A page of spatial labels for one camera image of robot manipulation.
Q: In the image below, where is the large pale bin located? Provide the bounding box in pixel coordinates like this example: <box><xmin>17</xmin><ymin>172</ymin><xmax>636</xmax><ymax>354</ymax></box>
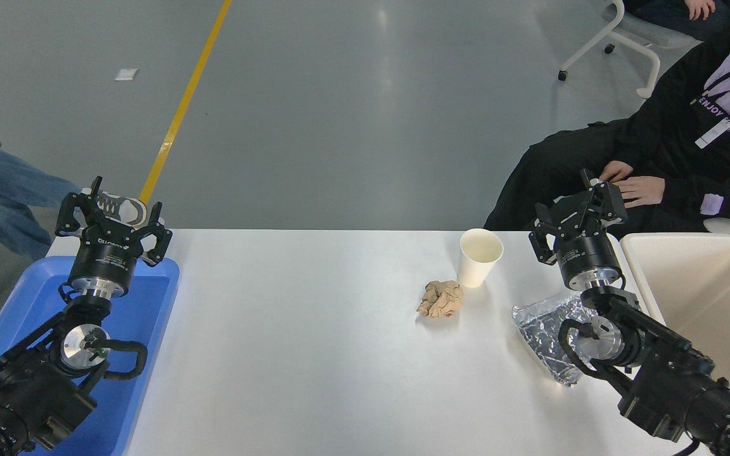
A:
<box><xmin>620</xmin><ymin>233</ymin><xmax>730</xmax><ymax>411</ymax></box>

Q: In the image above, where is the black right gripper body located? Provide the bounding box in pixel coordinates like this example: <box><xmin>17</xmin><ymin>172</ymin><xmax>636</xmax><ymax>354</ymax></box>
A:
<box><xmin>556</xmin><ymin>232</ymin><xmax>622</xmax><ymax>283</ymax></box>

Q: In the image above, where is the crumpled tan paper ball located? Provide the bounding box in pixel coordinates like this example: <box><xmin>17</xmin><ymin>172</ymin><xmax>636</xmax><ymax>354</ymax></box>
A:
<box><xmin>416</xmin><ymin>280</ymin><xmax>464</xmax><ymax>319</ymax></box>

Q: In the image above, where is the white wheeled chair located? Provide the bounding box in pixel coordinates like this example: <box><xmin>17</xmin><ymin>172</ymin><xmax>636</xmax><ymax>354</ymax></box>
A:
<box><xmin>557</xmin><ymin>0</ymin><xmax>703</xmax><ymax>99</ymax></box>

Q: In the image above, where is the person's right hand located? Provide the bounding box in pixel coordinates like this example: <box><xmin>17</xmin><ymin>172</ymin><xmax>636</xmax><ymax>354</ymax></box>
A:
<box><xmin>599</xmin><ymin>161</ymin><xmax>634</xmax><ymax>184</ymax></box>

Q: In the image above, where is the person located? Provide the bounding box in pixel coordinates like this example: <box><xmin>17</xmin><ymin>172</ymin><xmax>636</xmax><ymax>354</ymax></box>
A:
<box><xmin>484</xmin><ymin>0</ymin><xmax>730</xmax><ymax>234</ymax></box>
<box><xmin>622</xmin><ymin>0</ymin><xmax>730</xmax><ymax>39</ymax></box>
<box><xmin>0</xmin><ymin>127</ymin><xmax>148</xmax><ymax>262</ymax></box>

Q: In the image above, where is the white paper cup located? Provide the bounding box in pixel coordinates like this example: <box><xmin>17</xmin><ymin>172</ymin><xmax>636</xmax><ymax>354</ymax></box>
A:
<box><xmin>458</xmin><ymin>229</ymin><xmax>504</xmax><ymax>289</ymax></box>

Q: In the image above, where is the person's left hand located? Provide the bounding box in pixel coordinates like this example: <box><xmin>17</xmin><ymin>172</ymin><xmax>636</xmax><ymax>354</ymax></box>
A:
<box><xmin>613</xmin><ymin>176</ymin><xmax>665</xmax><ymax>208</ymax></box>

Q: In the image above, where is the blue plastic tray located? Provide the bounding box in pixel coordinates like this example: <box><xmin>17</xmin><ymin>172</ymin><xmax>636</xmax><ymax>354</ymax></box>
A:
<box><xmin>0</xmin><ymin>255</ymin><xmax>181</xmax><ymax>456</ymax></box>

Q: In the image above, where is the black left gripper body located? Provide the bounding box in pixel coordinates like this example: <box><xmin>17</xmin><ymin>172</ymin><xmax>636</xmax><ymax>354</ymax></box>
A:
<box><xmin>68</xmin><ymin>215</ymin><xmax>144</xmax><ymax>287</ymax></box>

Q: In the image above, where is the silver foil tray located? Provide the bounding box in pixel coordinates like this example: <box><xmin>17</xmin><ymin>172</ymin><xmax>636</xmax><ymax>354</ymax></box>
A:
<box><xmin>512</xmin><ymin>293</ymin><xmax>600</xmax><ymax>387</ymax></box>

